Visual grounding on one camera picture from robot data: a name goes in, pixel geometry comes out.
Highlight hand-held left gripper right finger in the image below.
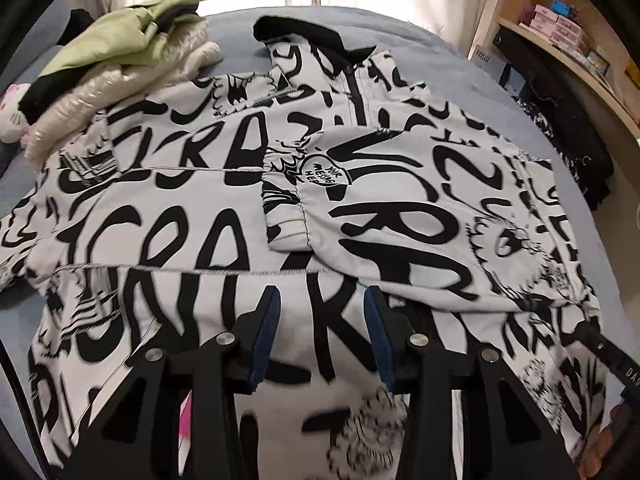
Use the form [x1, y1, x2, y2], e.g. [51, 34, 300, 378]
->
[364, 286, 581, 480]

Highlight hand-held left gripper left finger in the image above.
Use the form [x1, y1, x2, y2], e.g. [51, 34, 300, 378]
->
[62, 285, 281, 480]

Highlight pink and white plush toy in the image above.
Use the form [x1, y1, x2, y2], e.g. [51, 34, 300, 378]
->
[0, 82, 33, 146]

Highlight colourful small boxes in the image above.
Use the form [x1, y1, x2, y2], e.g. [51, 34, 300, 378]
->
[582, 50, 612, 77]

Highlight wooden wall shelf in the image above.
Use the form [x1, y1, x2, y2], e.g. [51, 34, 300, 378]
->
[467, 0, 640, 171]

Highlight white puffy jacket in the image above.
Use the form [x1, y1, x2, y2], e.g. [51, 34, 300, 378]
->
[22, 20, 223, 166]

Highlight black folded garment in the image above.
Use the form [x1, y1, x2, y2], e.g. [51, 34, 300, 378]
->
[19, 2, 201, 126]

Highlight light green garment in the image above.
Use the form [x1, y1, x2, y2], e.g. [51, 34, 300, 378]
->
[37, 0, 211, 78]

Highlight stack of pink boxes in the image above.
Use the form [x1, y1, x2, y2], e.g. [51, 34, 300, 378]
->
[520, 2, 588, 53]

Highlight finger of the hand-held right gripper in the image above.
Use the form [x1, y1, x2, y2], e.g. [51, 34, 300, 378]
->
[570, 317, 608, 361]

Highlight black and white patterned garment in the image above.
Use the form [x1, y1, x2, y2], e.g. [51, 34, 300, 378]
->
[517, 97, 556, 146]

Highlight black and white printed jacket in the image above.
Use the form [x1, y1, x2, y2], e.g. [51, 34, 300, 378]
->
[0, 15, 608, 480]

